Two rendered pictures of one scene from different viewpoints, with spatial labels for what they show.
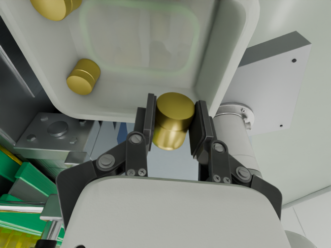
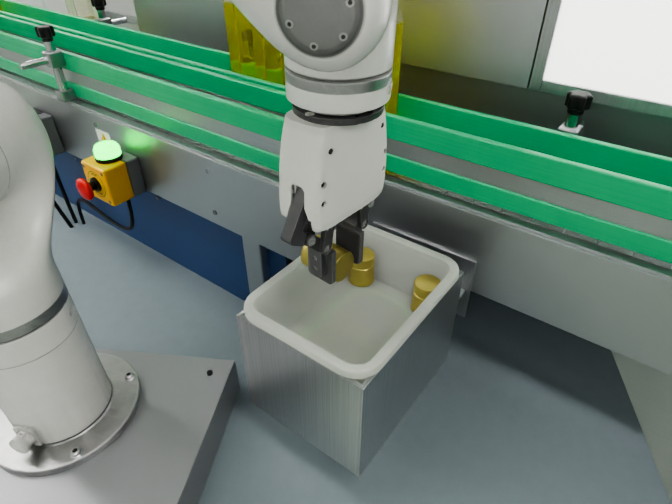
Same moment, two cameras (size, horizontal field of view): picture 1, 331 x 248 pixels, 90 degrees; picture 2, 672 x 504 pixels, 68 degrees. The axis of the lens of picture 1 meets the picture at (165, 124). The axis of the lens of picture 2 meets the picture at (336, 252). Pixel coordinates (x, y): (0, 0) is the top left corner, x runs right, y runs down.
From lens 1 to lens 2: 42 cm
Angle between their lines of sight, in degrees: 44
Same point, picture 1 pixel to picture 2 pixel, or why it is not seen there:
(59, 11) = (419, 283)
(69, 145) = not seen: hidden behind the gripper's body
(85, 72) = (366, 268)
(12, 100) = (387, 208)
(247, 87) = (129, 476)
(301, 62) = not seen: outside the picture
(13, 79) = (397, 224)
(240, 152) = (55, 354)
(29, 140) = not seen: hidden behind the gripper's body
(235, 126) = (74, 404)
